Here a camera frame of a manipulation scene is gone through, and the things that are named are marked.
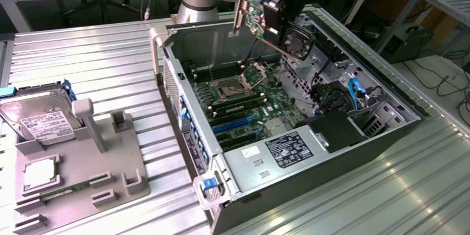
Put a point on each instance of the CPU socket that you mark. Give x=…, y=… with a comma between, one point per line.
x=228, y=89

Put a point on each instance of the black box on floor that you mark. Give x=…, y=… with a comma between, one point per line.
x=409, y=43

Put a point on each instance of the grey parts rack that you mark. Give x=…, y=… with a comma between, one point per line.
x=76, y=163

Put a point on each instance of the installed black RAM stick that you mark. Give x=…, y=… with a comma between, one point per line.
x=238, y=107

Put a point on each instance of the thin locking lever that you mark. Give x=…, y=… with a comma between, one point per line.
x=211, y=74

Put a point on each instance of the metal socket cover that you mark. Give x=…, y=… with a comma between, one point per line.
x=256, y=75

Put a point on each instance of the green motherboard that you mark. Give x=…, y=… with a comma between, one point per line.
x=256, y=111

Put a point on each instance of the silver chipset heat sink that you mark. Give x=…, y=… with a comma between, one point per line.
x=276, y=125

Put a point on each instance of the green graphics card with fan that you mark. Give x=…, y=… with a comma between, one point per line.
x=252, y=16

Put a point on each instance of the metal disk bay cage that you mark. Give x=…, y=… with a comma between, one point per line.
x=299, y=78

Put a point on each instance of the open black PC case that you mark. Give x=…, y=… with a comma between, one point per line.
x=330, y=191

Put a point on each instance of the green RAM stick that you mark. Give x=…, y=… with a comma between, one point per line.
x=64, y=190

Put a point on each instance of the silver CPU chip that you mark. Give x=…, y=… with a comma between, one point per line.
x=39, y=174

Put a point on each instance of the silver hard disk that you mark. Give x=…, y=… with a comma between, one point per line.
x=40, y=119

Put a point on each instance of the blue expansion slot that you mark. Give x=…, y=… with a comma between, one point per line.
x=230, y=125

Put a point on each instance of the black plastic air shroud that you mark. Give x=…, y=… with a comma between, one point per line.
x=334, y=133

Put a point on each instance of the metal slat shelf frame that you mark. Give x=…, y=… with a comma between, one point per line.
x=446, y=1

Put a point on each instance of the grey power supply unit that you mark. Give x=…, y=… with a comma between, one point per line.
x=252, y=166

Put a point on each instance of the blue disk caddy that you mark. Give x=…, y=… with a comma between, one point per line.
x=7, y=92

